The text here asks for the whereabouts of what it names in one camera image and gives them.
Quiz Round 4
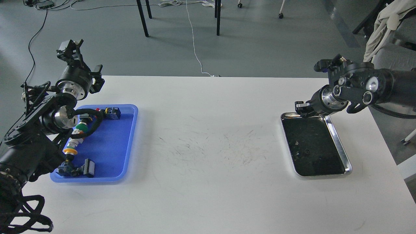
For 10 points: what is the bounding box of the white orange selector switch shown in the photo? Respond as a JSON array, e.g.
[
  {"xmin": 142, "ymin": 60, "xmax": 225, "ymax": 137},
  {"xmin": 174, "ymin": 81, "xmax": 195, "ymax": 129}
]
[{"xmin": 66, "ymin": 138, "xmax": 84, "ymax": 150}]

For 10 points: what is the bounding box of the grey office chair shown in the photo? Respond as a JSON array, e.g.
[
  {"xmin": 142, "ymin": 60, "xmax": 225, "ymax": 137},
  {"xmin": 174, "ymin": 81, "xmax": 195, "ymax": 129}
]
[{"xmin": 353, "ymin": 0, "xmax": 416, "ymax": 145}]

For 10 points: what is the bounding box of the black table leg right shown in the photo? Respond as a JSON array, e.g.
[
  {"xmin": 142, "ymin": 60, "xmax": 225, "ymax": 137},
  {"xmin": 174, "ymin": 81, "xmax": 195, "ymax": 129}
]
[{"xmin": 214, "ymin": 0, "xmax": 222, "ymax": 36}]

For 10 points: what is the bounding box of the yellow push button switch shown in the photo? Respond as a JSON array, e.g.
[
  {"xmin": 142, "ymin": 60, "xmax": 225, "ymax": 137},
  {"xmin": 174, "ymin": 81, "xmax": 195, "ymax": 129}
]
[{"xmin": 56, "ymin": 148, "xmax": 80, "ymax": 177}]

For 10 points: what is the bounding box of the black floor cable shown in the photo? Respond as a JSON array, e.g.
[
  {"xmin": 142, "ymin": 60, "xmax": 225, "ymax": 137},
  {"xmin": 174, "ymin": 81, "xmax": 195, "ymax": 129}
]
[{"xmin": 19, "ymin": 0, "xmax": 56, "ymax": 85}]

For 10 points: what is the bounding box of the beige cloth on chair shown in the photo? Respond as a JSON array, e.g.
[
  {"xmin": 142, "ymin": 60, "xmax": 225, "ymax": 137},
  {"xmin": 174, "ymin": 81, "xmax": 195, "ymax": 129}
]
[{"xmin": 363, "ymin": 0, "xmax": 416, "ymax": 62}]

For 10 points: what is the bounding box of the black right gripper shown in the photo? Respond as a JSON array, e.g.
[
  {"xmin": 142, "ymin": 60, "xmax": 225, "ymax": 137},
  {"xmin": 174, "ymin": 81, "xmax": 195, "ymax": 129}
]
[{"xmin": 294, "ymin": 85, "xmax": 348, "ymax": 118}]

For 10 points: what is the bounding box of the blue plastic tray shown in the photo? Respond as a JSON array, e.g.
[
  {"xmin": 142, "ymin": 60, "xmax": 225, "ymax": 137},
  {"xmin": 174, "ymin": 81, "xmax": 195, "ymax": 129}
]
[{"xmin": 49, "ymin": 104, "xmax": 139, "ymax": 183}]

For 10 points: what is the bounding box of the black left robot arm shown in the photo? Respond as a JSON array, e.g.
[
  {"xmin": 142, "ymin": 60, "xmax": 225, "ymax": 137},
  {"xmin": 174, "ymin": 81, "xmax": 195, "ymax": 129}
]
[{"xmin": 1, "ymin": 40, "xmax": 105, "ymax": 234}]

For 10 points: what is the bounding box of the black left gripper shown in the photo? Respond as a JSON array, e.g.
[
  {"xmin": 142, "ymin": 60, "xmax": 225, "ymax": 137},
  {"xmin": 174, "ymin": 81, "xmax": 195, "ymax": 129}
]
[{"xmin": 56, "ymin": 39, "xmax": 105, "ymax": 100}]

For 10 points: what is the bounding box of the white floor cable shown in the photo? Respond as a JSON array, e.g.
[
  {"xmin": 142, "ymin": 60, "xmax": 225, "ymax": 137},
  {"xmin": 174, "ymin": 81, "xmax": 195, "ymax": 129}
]
[{"xmin": 70, "ymin": 0, "xmax": 221, "ymax": 77}]

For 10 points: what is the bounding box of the black contact block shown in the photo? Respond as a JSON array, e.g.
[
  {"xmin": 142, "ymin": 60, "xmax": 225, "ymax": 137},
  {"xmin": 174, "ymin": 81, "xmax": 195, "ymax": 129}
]
[{"xmin": 81, "ymin": 159, "xmax": 95, "ymax": 178}]

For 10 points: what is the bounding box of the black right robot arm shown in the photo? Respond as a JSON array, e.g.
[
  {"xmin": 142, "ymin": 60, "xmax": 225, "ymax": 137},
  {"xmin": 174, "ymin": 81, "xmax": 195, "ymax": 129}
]
[{"xmin": 294, "ymin": 54, "xmax": 416, "ymax": 119}]

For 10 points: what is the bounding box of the green push button switch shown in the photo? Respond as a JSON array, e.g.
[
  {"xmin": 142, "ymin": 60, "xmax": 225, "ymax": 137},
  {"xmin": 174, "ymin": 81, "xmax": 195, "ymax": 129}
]
[{"xmin": 72, "ymin": 118, "xmax": 92, "ymax": 135}]

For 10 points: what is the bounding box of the black table leg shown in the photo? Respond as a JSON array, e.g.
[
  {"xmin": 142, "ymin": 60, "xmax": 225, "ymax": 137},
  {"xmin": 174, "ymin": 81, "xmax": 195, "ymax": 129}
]
[
  {"xmin": 214, "ymin": 0, "xmax": 222, "ymax": 36},
  {"xmin": 136, "ymin": 0, "xmax": 152, "ymax": 37}
]

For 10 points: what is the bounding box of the silver metal tray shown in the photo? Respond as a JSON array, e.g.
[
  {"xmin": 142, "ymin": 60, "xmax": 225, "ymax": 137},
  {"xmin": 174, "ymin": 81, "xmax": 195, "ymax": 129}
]
[{"xmin": 280, "ymin": 112, "xmax": 352, "ymax": 178}]

